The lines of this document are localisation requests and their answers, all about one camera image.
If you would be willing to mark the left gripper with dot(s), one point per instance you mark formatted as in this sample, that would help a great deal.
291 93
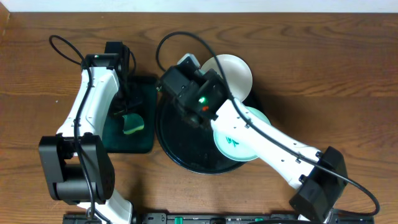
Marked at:
125 101

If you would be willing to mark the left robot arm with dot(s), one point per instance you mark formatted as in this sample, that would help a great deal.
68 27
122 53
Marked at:
77 168

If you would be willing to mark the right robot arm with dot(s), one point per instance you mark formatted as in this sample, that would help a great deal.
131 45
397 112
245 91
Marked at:
214 93

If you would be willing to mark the rectangular black sponge tray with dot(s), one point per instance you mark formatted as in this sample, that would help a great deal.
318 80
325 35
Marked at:
140 142

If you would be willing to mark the white plate back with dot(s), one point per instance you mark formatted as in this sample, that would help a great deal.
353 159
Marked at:
238 75

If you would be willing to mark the white plate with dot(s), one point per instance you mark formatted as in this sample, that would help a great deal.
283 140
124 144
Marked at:
230 146
238 75

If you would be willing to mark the green dish sponge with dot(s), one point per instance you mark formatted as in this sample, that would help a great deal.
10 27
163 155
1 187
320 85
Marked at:
132 122

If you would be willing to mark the round black tray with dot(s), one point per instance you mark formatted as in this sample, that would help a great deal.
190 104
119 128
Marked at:
191 148

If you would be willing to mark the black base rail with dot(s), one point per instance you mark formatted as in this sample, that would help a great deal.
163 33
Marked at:
163 218

